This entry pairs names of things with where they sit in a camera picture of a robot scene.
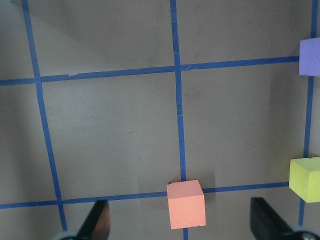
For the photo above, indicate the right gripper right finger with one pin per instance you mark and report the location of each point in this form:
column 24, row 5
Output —
column 266, row 224

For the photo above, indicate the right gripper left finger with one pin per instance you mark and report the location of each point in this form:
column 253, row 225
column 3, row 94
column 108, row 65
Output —
column 97, row 224

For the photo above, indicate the yellow foam block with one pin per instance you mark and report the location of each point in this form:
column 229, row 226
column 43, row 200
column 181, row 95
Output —
column 304, row 178

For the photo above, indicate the right near orange block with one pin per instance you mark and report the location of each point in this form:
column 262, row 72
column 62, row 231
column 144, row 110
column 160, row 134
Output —
column 186, row 204

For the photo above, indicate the right purple foam block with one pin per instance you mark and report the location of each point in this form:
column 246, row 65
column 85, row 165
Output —
column 309, row 57

